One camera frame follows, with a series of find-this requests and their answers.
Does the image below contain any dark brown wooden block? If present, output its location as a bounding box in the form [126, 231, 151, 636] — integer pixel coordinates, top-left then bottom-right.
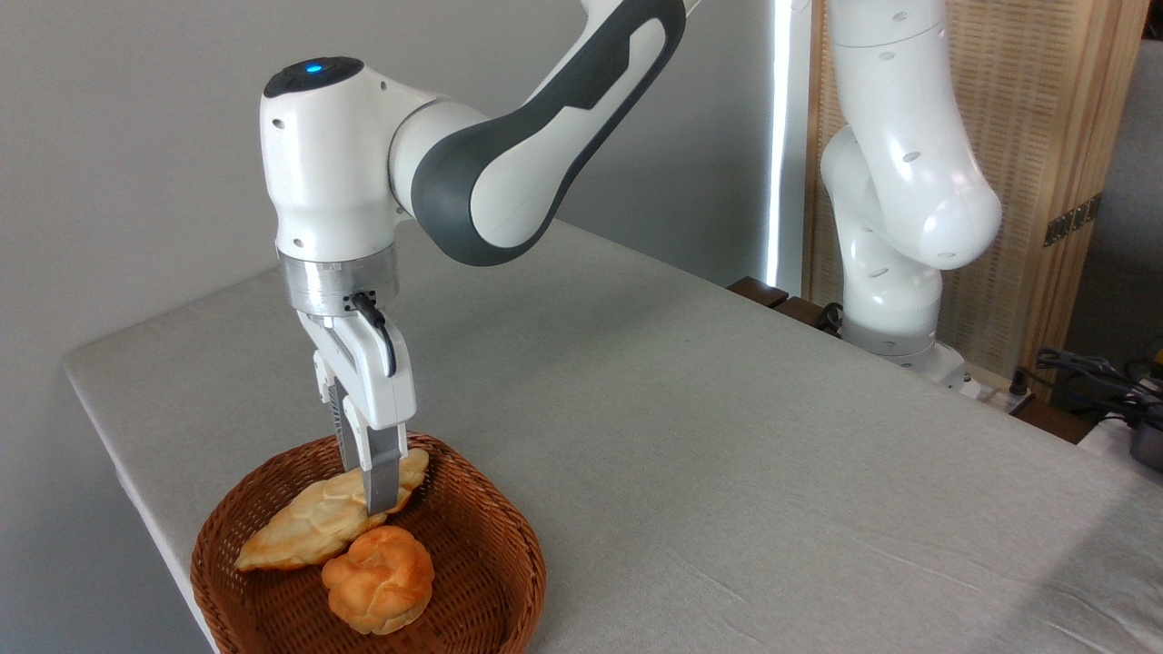
[727, 277, 790, 310]
[772, 296, 841, 335]

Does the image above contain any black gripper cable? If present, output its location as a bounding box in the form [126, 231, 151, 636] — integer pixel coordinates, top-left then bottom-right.
[345, 291, 399, 379]

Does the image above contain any dark metal screen hinge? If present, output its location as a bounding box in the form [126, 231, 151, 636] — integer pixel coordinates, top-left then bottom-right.
[1043, 193, 1103, 248]

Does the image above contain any long braided bread loaf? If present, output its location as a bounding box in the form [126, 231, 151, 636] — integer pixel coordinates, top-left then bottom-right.
[234, 448, 430, 573]

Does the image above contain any round knotted bread roll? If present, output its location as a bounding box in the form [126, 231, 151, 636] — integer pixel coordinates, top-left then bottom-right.
[321, 526, 435, 636]

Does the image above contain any wooden woven folding screen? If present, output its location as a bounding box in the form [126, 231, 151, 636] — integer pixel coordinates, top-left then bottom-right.
[803, 0, 1150, 393]

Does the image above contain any grey fabric table cover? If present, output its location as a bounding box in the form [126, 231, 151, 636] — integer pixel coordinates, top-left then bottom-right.
[62, 220, 1163, 654]

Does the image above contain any black tangled cable bundle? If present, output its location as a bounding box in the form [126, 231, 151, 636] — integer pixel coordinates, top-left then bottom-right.
[1013, 348, 1163, 428]

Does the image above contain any brown wicker basket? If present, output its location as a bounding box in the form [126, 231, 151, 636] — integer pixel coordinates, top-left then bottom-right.
[190, 432, 548, 654]

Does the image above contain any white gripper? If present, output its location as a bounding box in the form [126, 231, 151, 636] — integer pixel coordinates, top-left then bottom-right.
[296, 309, 418, 516]

